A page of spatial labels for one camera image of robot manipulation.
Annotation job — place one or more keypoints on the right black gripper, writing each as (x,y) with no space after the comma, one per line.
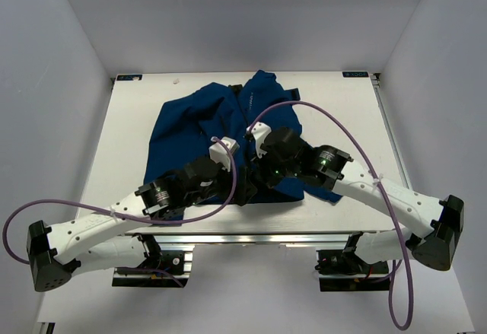
(261,170)

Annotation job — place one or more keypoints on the left blue corner label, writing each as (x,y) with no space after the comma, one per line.
(135,77)

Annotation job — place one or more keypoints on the wrist white camera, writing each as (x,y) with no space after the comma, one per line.
(222,150)
(259,132)

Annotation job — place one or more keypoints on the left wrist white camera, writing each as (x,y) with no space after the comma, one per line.
(222,150)

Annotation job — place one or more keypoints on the aluminium front rail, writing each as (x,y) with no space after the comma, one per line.
(245,238)

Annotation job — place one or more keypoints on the white front panel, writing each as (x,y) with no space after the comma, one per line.
(231,289)

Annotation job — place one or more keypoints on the right blue corner label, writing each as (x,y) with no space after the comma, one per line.
(355,74)

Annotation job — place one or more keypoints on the blue and black jacket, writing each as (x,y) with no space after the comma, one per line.
(184,127)

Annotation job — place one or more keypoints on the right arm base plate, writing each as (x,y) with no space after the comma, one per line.
(338,272)

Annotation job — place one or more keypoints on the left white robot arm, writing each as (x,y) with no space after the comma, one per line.
(98,241)

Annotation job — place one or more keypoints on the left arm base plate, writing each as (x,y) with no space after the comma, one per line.
(167,269)

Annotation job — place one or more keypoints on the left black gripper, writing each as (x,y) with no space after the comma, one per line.
(244,190)

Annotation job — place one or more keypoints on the blue corner label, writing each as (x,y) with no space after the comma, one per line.
(355,74)
(135,77)

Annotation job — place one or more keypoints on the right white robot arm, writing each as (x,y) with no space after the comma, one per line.
(431,227)

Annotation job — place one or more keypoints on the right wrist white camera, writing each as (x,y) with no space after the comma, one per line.
(259,132)

